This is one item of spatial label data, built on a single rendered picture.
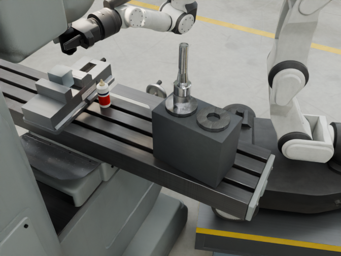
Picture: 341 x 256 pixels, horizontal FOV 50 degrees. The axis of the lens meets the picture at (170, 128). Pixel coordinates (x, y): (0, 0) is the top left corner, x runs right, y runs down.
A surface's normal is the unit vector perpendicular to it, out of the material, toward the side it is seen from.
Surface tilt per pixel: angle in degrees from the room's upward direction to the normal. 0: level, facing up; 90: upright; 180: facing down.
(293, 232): 0
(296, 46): 90
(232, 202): 90
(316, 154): 90
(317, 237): 0
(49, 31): 90
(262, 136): 0
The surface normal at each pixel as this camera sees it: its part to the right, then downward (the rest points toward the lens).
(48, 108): 0.00, -0.73
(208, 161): -0.56, 0.56
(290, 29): -0.07, 0.93
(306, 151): -0.14, 0.68
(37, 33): 0.89, 0.32
